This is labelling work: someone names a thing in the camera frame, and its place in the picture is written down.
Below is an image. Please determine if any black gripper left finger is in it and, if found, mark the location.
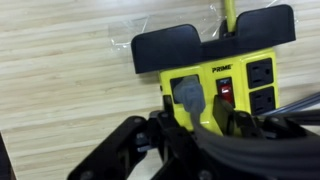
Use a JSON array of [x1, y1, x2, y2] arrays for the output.
[[66, 111, 218, 180]]

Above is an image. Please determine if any yellow black power strip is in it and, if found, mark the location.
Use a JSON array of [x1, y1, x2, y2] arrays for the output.
[[130, 3, 297, 136]]

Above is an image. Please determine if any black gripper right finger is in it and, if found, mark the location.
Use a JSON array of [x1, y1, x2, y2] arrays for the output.
[[212, 94, 309, 139]]

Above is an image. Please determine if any gray power cord with plug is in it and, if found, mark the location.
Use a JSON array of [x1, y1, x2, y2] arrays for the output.
[[173, 75, 320, 180]]

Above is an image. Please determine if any yellow power strip cable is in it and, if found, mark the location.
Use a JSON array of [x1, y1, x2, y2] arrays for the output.
[[223, 0, 238, 34]]

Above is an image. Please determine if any clear adhesive tape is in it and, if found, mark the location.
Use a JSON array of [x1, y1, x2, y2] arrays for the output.
[[108, 2, 231, 52]]

